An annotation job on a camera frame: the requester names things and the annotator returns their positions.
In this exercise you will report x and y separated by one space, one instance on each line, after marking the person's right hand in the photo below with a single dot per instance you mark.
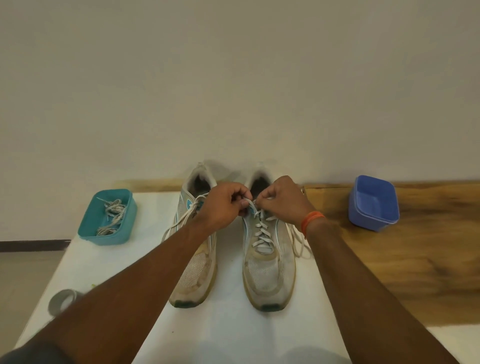
288 204

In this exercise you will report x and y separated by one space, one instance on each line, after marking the person's left hand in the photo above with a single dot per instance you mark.
221 210

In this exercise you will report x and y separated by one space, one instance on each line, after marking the worn white sneaker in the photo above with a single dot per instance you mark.
195 285
268 285

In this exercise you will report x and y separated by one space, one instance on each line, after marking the person's right forearm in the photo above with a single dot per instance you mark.
375 303

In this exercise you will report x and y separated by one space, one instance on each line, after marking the person's left forearm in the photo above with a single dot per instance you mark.
120 296

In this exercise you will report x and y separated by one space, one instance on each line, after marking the orange thread wristband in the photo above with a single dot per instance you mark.
311 222

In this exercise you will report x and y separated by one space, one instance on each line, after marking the blue plastic container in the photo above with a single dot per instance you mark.
373 198

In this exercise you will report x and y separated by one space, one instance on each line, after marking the teal plastic container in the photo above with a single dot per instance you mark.
88 228

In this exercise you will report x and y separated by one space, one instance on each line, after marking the grey tape roll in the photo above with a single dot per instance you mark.
58 303

